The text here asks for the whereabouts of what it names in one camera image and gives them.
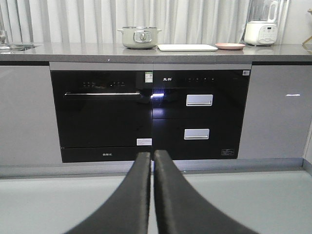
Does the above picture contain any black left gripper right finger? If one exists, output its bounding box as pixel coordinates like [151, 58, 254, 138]
[154, 150, 255, 234]

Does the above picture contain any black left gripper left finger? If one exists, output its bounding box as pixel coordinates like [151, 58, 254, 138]
[67, 152, 151, 234]

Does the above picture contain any cream bear serving tray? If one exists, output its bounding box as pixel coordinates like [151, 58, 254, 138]
[157, 44, 218, 52]

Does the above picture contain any pink round plate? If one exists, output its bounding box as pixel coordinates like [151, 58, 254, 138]
[215, 43, 246, 50]

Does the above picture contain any black built-in disinfection cabinet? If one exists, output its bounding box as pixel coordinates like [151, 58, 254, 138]
[152, 70, 250, 160]

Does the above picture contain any black built-in dishwasher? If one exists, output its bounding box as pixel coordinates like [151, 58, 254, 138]
[51, 71, 152, 163]

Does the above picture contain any grey cabinet door left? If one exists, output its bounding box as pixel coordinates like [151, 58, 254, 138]
[0, 66, 62, 166]

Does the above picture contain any grey cabinet door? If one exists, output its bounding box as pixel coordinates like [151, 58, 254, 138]
[0, 66, 62, 166]
[238, 65, 312, 159]

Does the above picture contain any grey cabinet door right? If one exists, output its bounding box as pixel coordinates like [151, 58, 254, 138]
[238, 65, 312, 159]

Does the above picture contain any white pleated curtain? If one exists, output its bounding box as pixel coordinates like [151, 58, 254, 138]
[0, 0, 289, 44]

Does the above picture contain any white blender machine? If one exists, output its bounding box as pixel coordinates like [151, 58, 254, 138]
[243, 0, 280, 46]

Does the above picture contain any steel kitchen sink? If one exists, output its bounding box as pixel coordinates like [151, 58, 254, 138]
[0, 43, 40, 53]

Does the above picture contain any wooden folding rack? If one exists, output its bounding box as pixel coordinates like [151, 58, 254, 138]
[302, 8, 312, 45]

